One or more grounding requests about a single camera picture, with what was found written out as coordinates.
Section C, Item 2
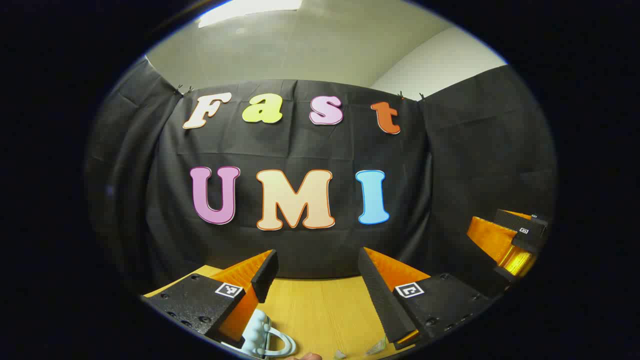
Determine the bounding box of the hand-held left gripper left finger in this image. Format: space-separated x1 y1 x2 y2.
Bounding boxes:
141 249 279 351

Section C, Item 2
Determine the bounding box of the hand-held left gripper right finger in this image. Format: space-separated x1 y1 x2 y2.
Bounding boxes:
357 246 496 351

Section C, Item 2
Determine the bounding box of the black backdrop cloth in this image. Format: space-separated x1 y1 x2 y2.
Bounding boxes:
85 57 558 296

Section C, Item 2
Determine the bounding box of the ceiling light panel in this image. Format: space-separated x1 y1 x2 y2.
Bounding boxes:
197 0 303 29

